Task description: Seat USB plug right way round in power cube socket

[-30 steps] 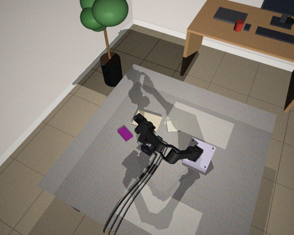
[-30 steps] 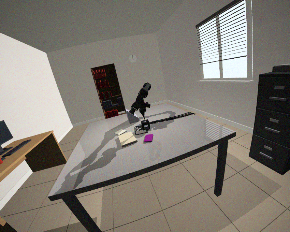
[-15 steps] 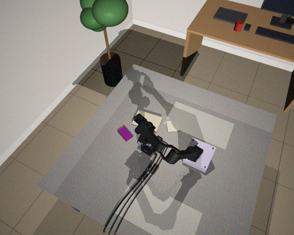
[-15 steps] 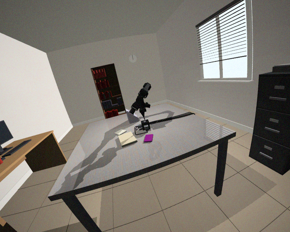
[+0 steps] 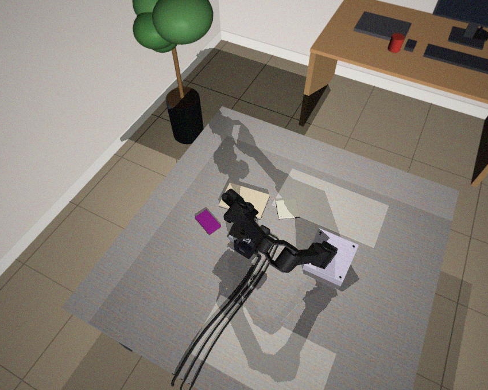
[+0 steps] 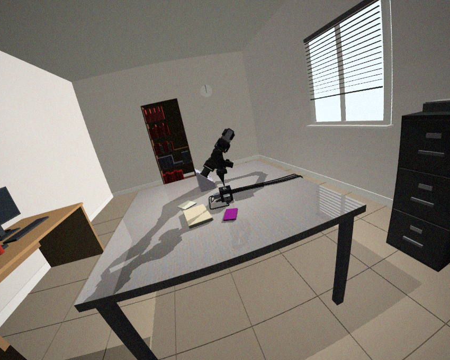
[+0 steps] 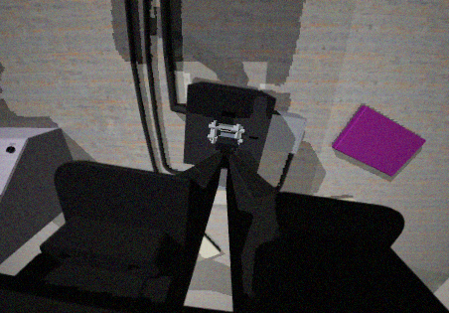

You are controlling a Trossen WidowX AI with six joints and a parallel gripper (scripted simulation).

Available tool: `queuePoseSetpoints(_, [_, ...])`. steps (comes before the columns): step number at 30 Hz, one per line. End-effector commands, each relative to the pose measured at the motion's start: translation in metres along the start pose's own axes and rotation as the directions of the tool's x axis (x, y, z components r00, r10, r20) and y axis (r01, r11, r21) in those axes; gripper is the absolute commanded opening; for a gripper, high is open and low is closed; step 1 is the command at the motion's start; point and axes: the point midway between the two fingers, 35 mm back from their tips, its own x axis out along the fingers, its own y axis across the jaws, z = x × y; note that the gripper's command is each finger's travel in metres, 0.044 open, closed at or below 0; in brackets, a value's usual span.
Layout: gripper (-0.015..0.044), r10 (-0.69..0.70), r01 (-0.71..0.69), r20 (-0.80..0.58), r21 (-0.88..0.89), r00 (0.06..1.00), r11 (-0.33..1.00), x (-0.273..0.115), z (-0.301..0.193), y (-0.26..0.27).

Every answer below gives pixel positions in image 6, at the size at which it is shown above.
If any purple flat box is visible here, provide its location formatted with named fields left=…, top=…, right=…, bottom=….
left=223, top=208, right=238, bottom=221

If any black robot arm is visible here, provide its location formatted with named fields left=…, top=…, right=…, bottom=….
left=200, top=128, right=235, bottom=178

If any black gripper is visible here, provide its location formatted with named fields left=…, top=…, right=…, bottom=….
left=214, top=157, right=227, bottom=182

